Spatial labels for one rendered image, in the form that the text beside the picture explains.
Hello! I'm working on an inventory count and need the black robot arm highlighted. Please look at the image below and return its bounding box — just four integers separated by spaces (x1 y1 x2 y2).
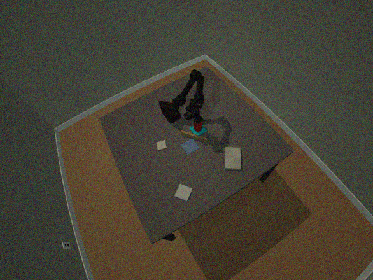
169 69 204 120

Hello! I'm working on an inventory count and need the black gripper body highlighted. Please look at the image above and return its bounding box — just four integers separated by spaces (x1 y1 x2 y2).
185 105 204 124

